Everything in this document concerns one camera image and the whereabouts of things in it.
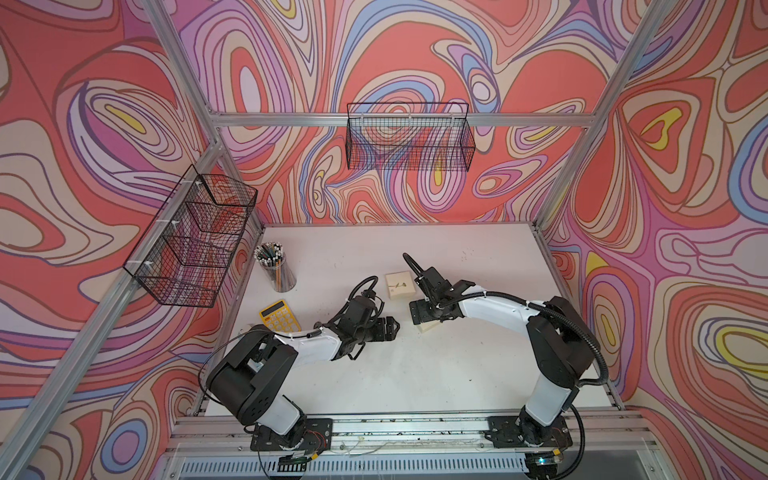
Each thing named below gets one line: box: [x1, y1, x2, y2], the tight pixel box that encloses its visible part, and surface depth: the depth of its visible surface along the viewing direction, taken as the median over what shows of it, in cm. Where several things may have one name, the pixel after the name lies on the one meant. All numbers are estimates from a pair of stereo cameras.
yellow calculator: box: [259, 299, 302, 333], surface depth 95 cm
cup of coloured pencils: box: [253, 241, 297, 293], surface depth 92 cm
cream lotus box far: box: [385, 271, 416, 299], surface depth 100 cm
